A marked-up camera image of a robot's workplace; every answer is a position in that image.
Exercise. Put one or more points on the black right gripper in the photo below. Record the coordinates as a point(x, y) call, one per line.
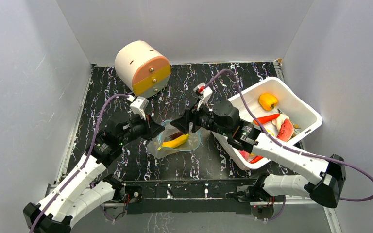
point(191, 118)

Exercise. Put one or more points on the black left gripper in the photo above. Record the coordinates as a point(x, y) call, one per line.
point(152, 129)

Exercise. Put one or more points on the dark red food piece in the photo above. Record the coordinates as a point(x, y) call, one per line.
point(176, 135)

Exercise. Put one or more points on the clear blue zip bag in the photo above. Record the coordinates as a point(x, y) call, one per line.
point(192, 143)

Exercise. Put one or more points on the small yellow banana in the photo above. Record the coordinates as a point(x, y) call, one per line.
point(175, 142)

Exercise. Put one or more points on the yellow bell pepper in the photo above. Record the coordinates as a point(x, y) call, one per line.
point(267, 101)

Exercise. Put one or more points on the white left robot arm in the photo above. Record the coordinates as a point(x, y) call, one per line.
point(78, 194)

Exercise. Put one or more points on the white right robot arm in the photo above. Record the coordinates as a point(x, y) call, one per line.
point(321, 179)

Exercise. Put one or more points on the round pastel drawer cabinet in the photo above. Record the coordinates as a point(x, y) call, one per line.
point(142, 68)

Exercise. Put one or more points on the pink peach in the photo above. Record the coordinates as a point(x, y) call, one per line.
point(245, 155)

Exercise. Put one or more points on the red chili pepper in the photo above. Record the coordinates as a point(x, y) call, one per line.
point(255, 159)

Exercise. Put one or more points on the white plastic bin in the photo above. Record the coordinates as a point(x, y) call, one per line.
point(299, 112)

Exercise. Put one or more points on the beige garlic bulb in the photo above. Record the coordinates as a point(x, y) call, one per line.
point(279, 121)

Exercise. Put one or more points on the watermelon slice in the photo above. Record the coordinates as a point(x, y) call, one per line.
point(286, 132)

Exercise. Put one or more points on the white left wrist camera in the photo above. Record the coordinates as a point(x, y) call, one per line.
point(138, 106)

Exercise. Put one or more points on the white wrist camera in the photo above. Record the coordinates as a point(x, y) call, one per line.
point(138, 106)
point(203, 94)

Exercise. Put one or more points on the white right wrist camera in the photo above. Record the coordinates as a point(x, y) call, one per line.
point(203, 94)

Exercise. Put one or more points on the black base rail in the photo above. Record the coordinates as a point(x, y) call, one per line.
point(197, 196)

